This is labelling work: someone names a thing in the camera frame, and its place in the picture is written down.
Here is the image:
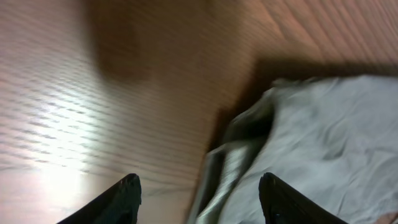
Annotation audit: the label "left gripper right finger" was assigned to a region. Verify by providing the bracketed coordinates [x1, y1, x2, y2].
[259, 172, 347, 224]

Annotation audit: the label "grey shorts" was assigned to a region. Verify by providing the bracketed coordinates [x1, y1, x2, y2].
[187, 75, 397, 223]

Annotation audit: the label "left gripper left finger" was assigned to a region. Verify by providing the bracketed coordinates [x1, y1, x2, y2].
[59, 174, 142, 224]

